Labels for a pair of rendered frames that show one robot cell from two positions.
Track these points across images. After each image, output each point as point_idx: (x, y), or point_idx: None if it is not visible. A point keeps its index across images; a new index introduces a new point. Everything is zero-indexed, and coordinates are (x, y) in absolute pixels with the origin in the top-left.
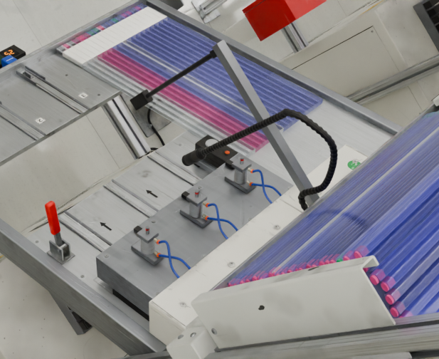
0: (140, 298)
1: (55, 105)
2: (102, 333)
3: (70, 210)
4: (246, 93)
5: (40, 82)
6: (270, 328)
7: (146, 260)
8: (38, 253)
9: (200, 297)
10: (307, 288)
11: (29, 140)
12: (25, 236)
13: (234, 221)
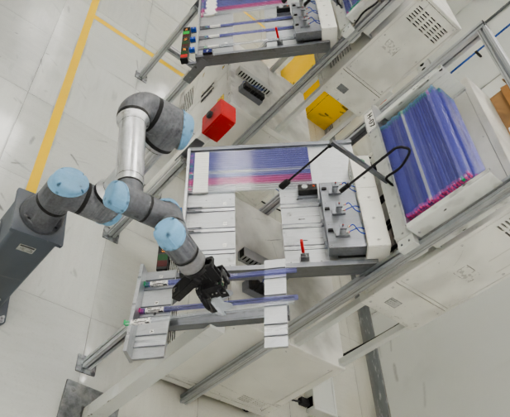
0: (356, 250)
1: (221, 213)
2: (343, 275)
3: (284, 244)
4: (349, 153)
5: (201, 210)
6: (448, 214)
7: (345, 237)
8: (300, 265)
9: (410, 224)
10: (467, 191)
11: (232, 232)
12: None
13: (350, 205)
